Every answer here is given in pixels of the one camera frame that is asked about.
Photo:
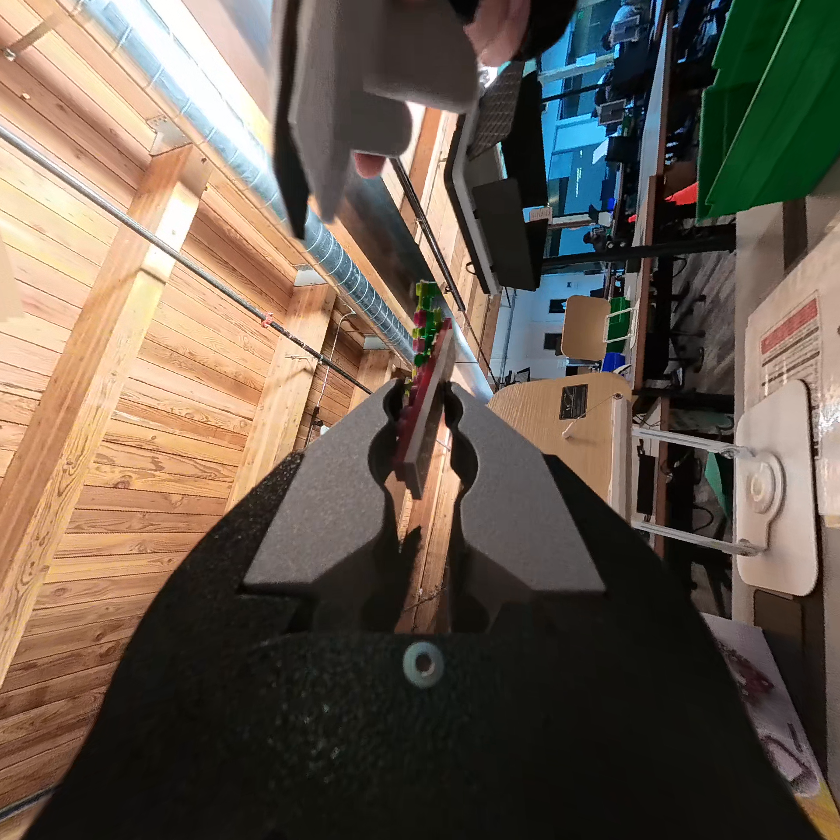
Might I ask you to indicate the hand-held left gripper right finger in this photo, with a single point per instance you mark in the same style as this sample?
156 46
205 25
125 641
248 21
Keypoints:
525 518

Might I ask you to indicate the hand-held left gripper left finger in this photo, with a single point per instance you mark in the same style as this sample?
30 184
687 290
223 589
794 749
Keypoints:
315 512

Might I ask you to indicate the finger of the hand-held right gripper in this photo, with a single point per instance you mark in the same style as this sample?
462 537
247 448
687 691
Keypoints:
328 98
420 52

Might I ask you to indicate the red board with pegs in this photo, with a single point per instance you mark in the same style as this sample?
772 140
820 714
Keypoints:
426 407

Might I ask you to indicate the person's right hand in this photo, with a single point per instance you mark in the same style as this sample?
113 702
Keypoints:
505 33

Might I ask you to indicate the light wooden tabletop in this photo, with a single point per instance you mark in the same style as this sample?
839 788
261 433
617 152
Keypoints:
538 420

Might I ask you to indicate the small blue storage bin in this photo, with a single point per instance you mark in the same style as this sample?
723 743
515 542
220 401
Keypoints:
617 363

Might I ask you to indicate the hanging black and white heater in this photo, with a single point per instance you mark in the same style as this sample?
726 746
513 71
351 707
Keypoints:
505 216

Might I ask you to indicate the light wooden chair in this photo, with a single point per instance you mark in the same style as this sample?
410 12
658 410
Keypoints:
586 328

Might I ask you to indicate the small green storage bin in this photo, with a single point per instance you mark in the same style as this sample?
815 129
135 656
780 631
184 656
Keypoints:
620 318

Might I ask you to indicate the long wooden work table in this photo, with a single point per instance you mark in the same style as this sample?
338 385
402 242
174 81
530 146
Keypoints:
653 131

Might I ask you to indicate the white plastic panel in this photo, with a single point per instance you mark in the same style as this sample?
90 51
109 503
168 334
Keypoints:
781 426

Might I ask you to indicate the orange cone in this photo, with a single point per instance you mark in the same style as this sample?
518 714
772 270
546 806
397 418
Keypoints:
684 195

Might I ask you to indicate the printed instruction booklet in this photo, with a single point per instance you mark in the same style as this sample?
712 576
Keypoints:
768 709

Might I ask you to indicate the white box with warning label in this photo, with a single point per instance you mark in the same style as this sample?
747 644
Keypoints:
787 282

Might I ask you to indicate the silver spiral air duct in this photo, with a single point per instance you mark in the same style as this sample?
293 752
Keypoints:
229 144

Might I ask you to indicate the rectangular shiny metal duct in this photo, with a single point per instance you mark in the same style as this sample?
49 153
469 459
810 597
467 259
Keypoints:
374 216

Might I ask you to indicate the black metal post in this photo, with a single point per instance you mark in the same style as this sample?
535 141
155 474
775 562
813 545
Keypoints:
656 248

